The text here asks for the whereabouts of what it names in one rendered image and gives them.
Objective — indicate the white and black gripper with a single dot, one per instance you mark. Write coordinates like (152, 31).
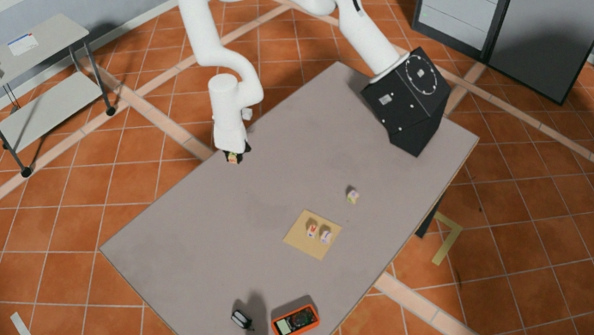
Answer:
(232, 141)

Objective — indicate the tan square mat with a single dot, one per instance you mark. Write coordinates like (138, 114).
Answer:
(297, 237)

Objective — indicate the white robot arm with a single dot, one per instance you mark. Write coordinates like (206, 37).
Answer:
(229, 100)

